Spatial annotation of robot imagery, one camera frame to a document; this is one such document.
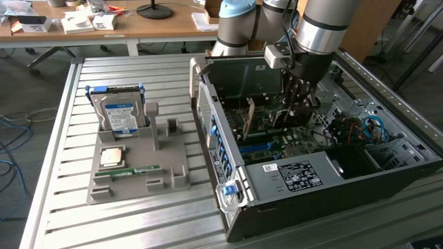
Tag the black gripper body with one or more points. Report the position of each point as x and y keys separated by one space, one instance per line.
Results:
x=311 y=67

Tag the graphics card with metal bracket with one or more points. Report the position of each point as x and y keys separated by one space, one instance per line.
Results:
x=249 y=116

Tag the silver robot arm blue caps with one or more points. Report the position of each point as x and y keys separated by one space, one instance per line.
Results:
x=321 y=31

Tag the green motherboard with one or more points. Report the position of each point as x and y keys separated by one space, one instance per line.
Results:
x=304 y=140

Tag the installed dark RAM stick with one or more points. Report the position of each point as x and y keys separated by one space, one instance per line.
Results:
x=273 y=135

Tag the blue expansion slot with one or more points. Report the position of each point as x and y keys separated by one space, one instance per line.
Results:
x=257 y=148

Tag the wooden cabinet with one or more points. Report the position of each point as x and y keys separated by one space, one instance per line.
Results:
x=375 y=26

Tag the grey power supply unit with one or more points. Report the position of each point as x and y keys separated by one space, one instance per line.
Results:
x=269 y=181

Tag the white paper stack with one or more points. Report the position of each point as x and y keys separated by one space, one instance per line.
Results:
x=204 y=23

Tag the black open PC case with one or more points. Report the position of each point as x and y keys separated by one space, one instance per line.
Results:
x=311 y=207

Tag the brown cardboard box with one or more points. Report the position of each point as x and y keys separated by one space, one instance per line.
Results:
x=211 y=6

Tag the blue case latch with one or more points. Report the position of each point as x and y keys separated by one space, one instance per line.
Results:
x=228 y=190

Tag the grey parts rack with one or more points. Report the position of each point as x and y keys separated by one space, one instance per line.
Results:
x=137 y=155

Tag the hard disk in blue caddy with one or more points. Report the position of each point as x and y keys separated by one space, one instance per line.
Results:
x=119 y=114

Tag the black lamp base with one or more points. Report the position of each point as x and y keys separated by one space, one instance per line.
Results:
x=153 y=11

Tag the green RAM stick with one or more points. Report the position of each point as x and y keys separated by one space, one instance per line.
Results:
x=124 y=171

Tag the wooden desk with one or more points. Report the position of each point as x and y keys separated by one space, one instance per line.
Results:
x=120 y=26

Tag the silver CPU chip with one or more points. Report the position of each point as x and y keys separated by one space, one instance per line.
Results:
x=111 y=157

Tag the orange paper item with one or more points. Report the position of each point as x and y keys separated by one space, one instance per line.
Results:
x=115 y=10

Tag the small white labelled box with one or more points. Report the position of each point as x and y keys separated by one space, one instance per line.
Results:
x=103 y=22

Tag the white flat box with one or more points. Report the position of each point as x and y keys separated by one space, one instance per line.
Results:
x=77 y=29

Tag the white tape roll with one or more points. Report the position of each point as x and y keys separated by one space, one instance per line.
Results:
x=78 y=21

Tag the grey cup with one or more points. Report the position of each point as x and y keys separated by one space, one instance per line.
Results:
x=56 y=2

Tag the black and white box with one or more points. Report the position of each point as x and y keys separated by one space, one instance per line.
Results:
x=34 y=24

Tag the clear plastic bag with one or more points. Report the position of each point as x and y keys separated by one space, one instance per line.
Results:
x=17 y=7

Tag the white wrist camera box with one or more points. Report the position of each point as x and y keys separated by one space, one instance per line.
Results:
x=276 y=58

